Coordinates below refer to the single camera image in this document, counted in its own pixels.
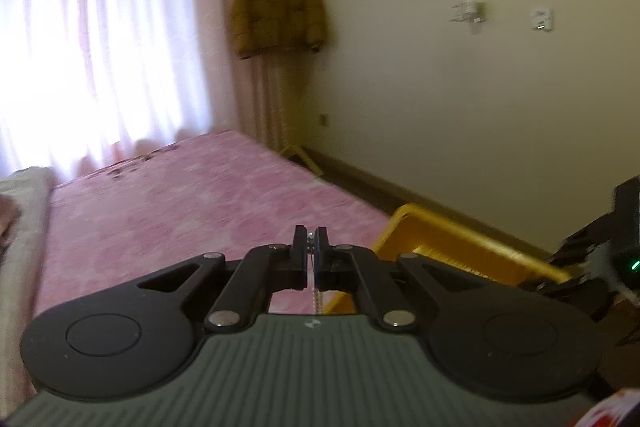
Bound yellow wooden frame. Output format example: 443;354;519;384
280;144;326;178

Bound pink curtain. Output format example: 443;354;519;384
187;0;292;154

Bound white wall device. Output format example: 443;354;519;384
530;7;555;32

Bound pink fluffy blanket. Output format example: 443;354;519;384
34;129;394;339

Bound red and white packet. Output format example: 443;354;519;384
575;387;640;427

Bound brown padded jacket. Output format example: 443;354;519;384
231;0;329;60

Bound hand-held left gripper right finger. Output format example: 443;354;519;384
316;227;481;333

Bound beige quilt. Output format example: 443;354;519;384
0;167;57;424

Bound silver chain necklace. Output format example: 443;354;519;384
309;231;324;316

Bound brown knitted cloth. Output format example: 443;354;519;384
0;196;22;254

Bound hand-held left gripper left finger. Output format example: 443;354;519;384
137;225;307;334

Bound white sheer curtain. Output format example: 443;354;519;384
0;0;217;184

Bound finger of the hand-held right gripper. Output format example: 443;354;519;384
547;213;620;267
520;274;618;324

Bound yellow plastic tray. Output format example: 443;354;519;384
324;203;574;316

